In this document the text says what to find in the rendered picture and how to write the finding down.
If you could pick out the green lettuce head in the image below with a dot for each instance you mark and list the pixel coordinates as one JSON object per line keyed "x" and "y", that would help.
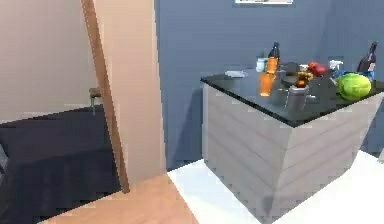
{"x": 353, "y": 86}

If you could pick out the grey metal kettle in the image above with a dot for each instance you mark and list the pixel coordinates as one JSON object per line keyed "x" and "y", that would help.
{"x": 296, "y": 96}

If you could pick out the dark wine bottle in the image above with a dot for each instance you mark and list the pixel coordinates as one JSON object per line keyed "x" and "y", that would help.
{"x": 368, "y": 61}

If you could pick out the grey flat plate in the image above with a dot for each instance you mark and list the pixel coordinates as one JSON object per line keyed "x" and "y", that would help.
{"x": 236, "y": 73}

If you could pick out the orange bottle black cap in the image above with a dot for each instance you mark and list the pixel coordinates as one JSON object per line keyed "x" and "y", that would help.
{"x": 268, "y": 75}

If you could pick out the pale blue cup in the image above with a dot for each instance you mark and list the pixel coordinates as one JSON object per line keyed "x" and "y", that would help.
{"x": 261, "y": 65}

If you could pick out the grey kitchen island black top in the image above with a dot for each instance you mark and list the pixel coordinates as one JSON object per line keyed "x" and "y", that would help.
{"x": 276, "y": 150}

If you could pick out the brown wooden door frame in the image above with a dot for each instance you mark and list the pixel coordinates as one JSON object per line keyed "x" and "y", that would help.
{"x": 106, "y": 96}

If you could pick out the red apple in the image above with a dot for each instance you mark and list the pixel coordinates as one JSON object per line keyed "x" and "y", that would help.
{"x": 317, "y": 68}

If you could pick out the white spray bottle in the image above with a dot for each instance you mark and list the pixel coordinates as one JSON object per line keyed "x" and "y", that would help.
{"x": 336, "y": 68}

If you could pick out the white framed wall picture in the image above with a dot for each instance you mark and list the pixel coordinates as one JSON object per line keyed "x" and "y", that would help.
{"x": 264, "y": 1}

